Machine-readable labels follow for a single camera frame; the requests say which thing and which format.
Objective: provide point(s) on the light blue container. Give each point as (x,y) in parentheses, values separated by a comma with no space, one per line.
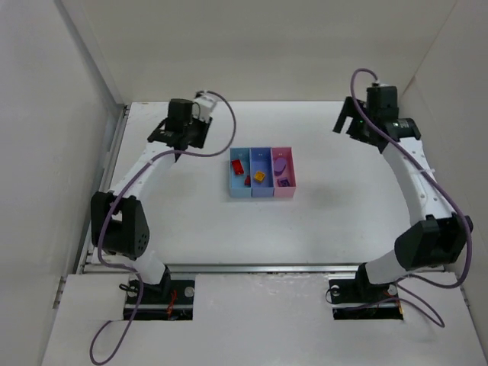
(236,185)

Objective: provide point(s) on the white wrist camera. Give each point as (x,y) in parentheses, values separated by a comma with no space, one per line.
(379,83)
(203,105)

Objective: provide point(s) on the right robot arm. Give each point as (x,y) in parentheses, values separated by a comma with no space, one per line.
(437,233)

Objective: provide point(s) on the small purple lego brick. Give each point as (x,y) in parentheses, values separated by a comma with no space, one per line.
(283,182)

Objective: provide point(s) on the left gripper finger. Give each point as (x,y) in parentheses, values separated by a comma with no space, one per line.
(184,144)
(203,127)

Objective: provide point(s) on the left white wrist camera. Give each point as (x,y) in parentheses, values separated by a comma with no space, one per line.
(203,105)

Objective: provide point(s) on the aluminium rail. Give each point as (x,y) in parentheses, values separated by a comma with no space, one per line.
(261,269)

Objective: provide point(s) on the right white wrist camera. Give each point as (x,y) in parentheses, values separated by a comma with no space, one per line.
(379,83)

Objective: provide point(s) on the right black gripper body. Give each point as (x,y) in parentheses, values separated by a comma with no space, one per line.
(351,124)

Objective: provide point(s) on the pink container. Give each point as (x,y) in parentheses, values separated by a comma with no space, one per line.
(287,192)

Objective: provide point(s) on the purple lego piece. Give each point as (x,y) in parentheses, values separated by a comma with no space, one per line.
(280,164)

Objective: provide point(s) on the yellow lego piece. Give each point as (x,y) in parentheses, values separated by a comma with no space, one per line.
(259,177)

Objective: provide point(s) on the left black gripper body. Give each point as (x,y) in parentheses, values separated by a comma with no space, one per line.
(203,132)

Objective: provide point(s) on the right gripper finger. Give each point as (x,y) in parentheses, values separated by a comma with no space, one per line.
(359,130)
(348,110)

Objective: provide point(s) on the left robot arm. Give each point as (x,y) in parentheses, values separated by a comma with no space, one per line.
(118,220)

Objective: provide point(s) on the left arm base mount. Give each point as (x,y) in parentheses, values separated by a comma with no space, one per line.
(173,303)

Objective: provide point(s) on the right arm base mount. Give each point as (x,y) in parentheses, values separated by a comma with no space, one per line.
(348,302)

